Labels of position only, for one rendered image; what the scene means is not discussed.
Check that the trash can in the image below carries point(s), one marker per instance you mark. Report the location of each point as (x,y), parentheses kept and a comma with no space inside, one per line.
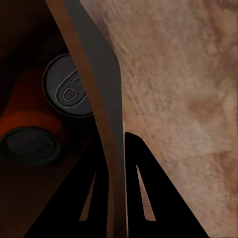
(31,32)

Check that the can of soda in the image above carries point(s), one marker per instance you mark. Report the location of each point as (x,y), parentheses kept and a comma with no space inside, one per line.
(32,132)
(63,88)

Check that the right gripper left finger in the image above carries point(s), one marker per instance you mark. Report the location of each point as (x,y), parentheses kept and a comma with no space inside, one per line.
(60,217)

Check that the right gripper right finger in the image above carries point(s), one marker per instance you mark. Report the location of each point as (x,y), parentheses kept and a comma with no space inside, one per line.
(174,219)

